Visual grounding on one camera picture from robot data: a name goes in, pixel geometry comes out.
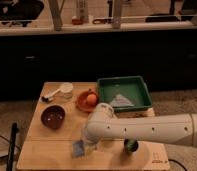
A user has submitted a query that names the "blue sponge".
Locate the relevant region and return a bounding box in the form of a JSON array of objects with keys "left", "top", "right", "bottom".
[{"left": 72, "top": 140, "right": 85, "bottom": 157}]

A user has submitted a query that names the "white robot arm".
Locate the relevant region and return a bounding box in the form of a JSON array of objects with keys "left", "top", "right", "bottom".
[{"left": 81, "top": 103, "right": 197, "bottom": 148}]

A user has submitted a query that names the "dark green bowl with pestle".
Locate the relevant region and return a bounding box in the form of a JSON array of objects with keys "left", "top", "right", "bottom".
[{"left": 124, "top": 139, "right": 139, "bottom": 153}]

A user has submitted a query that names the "dark purple bowl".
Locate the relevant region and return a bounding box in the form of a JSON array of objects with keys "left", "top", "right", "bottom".
[{"left": 41, "top": 105, "right": 65, "bottom": 130}]

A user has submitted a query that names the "orange plate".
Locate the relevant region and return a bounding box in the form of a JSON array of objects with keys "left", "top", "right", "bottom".
[{"left": 76, "top": 89, "right": 99, "bottom": 113}]

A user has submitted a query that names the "orange ball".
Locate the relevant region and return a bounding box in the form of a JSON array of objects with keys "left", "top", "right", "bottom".
[{"left": 86, "top": 94, "right": 97, "bottom": 106}]

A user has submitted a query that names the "grey crumpled cloth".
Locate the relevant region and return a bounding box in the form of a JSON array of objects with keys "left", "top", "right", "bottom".
[{"left": 110, "top": 94, "right": 133, "bottom": 107}]

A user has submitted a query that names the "white measuring scoop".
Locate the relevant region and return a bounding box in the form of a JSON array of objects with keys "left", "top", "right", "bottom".
[{"left": 44, "top": 82, "right": 73, "bottom": 98}]

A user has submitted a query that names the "green plastic tray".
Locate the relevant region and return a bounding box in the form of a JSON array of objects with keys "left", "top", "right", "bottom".
[{"left": 97, "top": 76, "right": 152, "bottom": 113}]

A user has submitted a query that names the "black pole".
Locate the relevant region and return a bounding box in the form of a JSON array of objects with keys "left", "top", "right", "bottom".
[{"left": 6, "top": 123, "right": 18, "bottom": 171}]

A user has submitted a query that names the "red object on shelf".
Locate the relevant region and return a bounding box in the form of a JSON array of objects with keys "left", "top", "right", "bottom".
[{"left": 71, "top": 16, "right": 84, "bottom": 25}]

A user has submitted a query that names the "black office chair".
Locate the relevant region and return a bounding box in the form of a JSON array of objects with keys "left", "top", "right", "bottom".
[{"left": 0, "top": 0, "right": 44, "bottom": 27}]

